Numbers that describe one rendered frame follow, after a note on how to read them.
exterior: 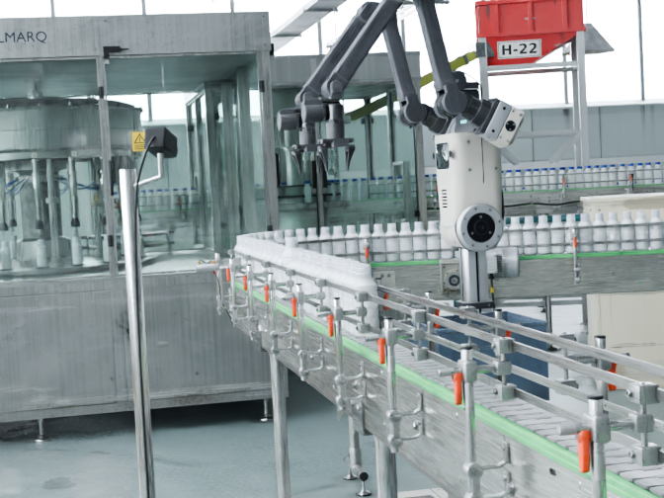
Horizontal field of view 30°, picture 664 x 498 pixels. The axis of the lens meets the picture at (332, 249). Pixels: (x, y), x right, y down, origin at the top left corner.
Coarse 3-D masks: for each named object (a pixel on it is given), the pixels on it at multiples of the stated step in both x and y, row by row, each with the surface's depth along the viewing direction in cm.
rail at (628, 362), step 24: (336, 288) 298; (384, 288) 280; (408, 312) 234; (456, 312) 228; (432, 336) 245; (480, 336) 192; (528, 336) 192; (552, 336) 182; (480, 360) 216; (552, 360) 163; (624, 360) 158; (552, 384) 183; (624, 384) 142; (552, 408) 165; (624, 408) 159
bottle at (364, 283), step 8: (368, 264) 285; (360, 272) 282; (368, 272) 282; (360, 280) 282; (368, 280) 282; (352, 288) 283; (360, 288) 281; (368, 288) 281; (376, 288) 283; (352, 296) 283; (352, 304) 284; (360, 304) 281; (368, 304) 281; (376, 304) 283; (368, 312) 281; (376, 312) 283; (360, 320) 282; (368, 320) 281; (376, 320) 283; (360, 336) 282
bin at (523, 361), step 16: (464, 320) 365; (512, 320) 363; (528, 320) 351; (544, 320) 338; (448, 336) 332; (464, 336) 333; (512, 336) 336; (448, 352) 333; (480, 352) 335; (528, 368) 337; (544, 368) 338; (528, 384) 338
